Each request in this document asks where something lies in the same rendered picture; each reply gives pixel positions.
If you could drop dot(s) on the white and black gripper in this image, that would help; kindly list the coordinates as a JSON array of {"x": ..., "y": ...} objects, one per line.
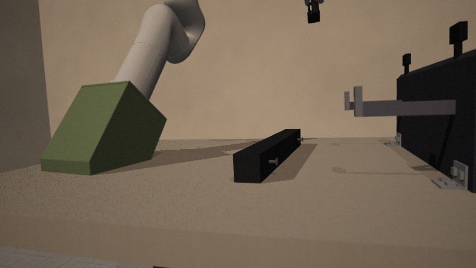
[{"x": 315, "y": 10}]

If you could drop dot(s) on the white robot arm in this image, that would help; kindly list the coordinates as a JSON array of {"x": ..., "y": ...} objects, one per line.
[{"x": 183, "y": 20}]

